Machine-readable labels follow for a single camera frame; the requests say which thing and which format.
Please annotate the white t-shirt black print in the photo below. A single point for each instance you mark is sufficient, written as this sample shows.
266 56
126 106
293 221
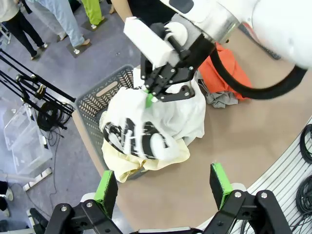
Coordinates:
131 114

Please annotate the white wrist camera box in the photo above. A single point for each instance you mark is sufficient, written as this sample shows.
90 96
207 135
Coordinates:
146 39

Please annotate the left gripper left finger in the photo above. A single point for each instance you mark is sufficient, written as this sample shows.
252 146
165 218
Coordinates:
107 192

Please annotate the mannequin cream jacket black trousers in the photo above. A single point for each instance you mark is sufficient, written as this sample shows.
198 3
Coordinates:
22 31

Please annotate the bystander black trousers white shoe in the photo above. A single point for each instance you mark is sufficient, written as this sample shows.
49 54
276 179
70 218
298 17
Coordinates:
3 187

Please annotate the aluminium slotted frame rail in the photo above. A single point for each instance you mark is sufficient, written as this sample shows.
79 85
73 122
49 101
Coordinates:
275 175

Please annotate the black floor stand base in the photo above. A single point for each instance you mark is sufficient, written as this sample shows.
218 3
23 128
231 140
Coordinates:
36 219

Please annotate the grey marl shorts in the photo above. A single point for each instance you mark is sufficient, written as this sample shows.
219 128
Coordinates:
219 100

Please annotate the person's right forearm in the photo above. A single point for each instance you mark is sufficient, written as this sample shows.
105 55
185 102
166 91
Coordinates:
123 6

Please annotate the person in black t-shirt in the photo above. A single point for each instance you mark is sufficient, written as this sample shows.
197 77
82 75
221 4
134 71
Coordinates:
146 7

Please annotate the orange t-shirt yellow print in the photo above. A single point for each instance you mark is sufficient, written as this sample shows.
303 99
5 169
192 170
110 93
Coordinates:
207 73

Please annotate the white desk base frame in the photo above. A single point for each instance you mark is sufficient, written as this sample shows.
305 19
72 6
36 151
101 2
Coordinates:
39 176

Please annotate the cream yellow garment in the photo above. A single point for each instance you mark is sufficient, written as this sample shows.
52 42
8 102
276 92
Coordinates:
122 168

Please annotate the black camera tripod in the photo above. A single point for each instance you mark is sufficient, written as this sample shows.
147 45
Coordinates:
23 78

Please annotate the grey plastic lattice basket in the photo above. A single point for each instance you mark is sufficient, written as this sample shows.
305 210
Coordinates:
92 102

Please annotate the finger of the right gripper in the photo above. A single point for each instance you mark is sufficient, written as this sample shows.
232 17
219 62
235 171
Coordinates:
147 78
180 92

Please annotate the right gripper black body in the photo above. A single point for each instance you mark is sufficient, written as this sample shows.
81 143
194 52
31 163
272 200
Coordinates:
195 53

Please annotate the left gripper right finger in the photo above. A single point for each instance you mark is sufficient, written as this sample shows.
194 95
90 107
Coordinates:
219 185

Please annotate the mannequin blue fleece light jeans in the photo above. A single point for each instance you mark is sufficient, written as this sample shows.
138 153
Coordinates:
63 22

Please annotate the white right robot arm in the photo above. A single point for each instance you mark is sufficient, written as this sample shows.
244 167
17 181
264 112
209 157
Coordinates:
268 19

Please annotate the mannequin in green trousers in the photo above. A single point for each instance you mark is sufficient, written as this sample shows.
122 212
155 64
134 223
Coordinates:
93 12

